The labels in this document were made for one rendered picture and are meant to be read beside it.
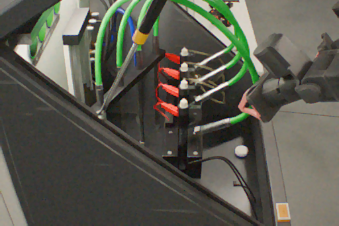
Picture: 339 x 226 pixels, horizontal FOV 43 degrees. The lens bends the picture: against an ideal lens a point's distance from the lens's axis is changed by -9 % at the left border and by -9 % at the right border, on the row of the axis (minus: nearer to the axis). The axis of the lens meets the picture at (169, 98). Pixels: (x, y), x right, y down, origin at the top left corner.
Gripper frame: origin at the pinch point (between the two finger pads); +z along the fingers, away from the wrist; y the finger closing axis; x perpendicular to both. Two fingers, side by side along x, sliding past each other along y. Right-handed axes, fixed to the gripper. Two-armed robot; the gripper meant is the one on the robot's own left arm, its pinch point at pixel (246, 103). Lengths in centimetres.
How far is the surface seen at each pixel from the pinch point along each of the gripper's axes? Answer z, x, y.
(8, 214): 19, -14, 50
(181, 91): 25.2, -7.5, -3.9
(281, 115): 146, 65, -118
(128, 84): 31.7, -17.1, 2.9
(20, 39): -5.7, -36.4, 30.7
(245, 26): 56, -5, -61
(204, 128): 10.3, -0.1, 5.7
